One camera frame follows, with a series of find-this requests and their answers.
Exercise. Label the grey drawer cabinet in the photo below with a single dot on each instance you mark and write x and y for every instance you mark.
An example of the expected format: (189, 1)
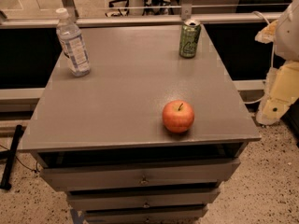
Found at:
(113, 116)

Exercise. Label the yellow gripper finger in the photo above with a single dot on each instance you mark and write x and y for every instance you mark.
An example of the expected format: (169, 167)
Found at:
(267, 34)
(280, 92)

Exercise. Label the black stand leg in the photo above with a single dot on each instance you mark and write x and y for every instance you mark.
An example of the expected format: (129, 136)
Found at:
(9, 156)

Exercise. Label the grey drawer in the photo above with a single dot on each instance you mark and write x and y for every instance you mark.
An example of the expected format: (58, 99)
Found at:
(145, 215)
(140, 175)
(143, 199)

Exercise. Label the bottom grey drawer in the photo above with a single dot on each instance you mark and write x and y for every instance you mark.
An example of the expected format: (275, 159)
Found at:
(145, 215)

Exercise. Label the clear plastic water bottle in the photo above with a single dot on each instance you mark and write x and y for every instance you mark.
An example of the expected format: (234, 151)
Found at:
(73, 44)

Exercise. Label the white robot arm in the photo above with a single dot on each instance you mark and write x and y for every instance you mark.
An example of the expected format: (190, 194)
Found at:
(286, 40)

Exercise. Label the red apple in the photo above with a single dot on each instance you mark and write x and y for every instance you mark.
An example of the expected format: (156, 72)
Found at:
(178, 116)

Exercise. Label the green soda can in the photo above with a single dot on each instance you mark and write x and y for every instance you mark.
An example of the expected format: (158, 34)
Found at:
(190, 31)

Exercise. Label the top grey drawer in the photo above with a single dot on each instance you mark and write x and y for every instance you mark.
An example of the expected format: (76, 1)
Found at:
(140, 175)

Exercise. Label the grey metal railing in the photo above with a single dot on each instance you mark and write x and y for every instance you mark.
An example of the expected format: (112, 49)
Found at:
(41, 13)

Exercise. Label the middle grey drawer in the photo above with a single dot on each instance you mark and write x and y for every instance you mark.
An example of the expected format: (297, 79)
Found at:
(143, 199)

